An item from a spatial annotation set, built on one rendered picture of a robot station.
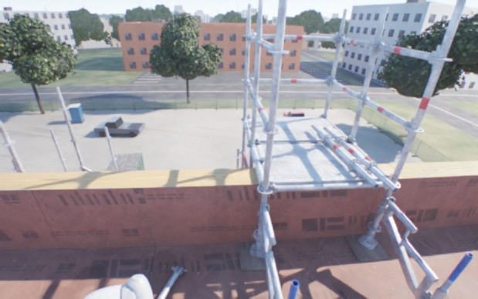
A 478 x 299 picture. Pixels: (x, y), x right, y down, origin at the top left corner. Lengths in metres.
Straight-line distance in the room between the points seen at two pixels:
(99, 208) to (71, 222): 0.33
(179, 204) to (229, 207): 0.42
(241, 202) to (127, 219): 0.99
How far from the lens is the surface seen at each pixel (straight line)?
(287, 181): 1.97
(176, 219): 2.23
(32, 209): 2.61
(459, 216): 3.47
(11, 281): 2.85
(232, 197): 2.05
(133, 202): 2.18
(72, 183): 2.35
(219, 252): 2.40
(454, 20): 2.03
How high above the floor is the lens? 1.89
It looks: 29 degrees down
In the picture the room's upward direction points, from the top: 2 degrees clockwise
